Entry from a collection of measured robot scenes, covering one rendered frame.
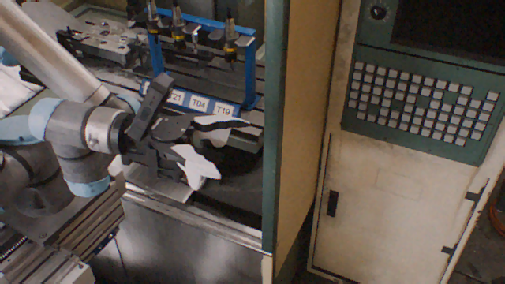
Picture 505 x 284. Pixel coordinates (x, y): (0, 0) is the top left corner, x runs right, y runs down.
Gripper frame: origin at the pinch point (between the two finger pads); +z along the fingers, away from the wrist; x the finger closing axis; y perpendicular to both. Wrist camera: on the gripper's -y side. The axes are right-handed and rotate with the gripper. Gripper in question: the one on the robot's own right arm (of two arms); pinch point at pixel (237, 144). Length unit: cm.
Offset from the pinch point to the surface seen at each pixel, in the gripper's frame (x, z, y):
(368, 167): -88, 24, 62
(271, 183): -42, -3, 40
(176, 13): -99, -54, 18
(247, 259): -49, -10, 81
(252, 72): -103, -25, 38
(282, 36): -35.6, -1.5, -4.3
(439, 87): -74, 38, 20
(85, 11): -217, -174, 69
